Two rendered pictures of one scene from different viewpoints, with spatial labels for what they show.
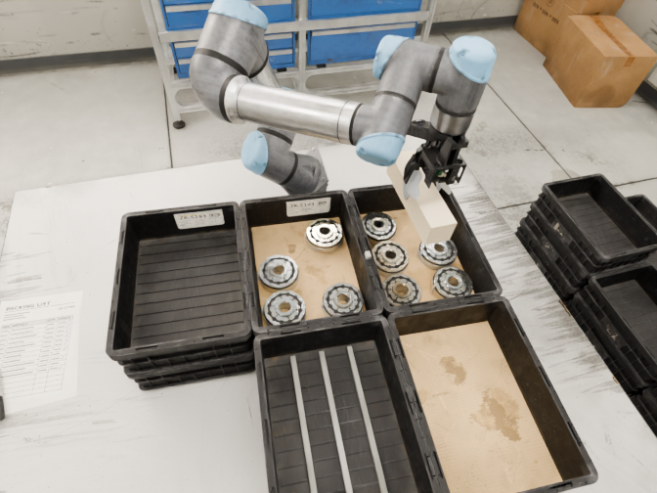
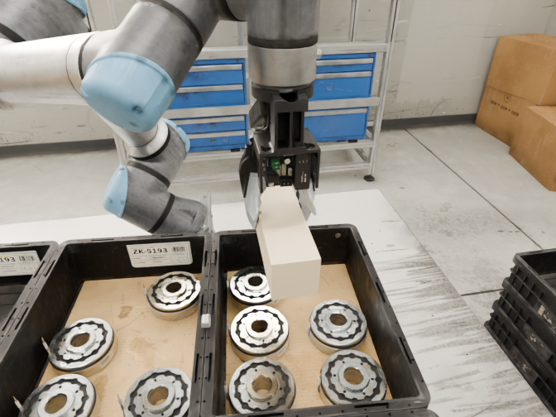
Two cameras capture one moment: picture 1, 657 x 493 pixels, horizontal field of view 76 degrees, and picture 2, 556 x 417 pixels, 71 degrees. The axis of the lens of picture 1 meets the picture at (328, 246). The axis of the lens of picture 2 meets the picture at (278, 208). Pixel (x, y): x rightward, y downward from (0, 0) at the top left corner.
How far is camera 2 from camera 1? 0.51 m
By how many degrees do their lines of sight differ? 20
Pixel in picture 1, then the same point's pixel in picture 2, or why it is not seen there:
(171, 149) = not seen: hidden behind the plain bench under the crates
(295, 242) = (135, 303)
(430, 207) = (281, 235)
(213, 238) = not seen: hidden behind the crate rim
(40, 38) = (33, 129)
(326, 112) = (56, 46)
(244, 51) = (28, 19)
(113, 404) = not seen: outside the picture
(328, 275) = (161, 354)
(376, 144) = (98, 71)
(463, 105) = (279, 21)
